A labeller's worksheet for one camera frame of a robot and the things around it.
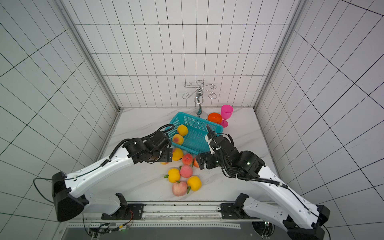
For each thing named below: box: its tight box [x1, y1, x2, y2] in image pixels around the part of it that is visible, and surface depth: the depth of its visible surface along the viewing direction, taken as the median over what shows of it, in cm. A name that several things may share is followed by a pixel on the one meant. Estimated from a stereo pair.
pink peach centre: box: [180, 164, 193, 178], surface depth 83 cm
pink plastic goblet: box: [220, 104, 234, 128], surface depth 102 cm
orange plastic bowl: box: [207, 112, 223, 124], surface depth 110 cm
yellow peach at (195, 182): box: [187, 175, 203, 192], surface depth 80 cm
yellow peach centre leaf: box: [164, 168, 181, 183], surface depth 82 cm
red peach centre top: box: [182, 153, 193, 166], surface depth 87 cm
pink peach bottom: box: [172, 181, 188, 197], surface depth 76 cm
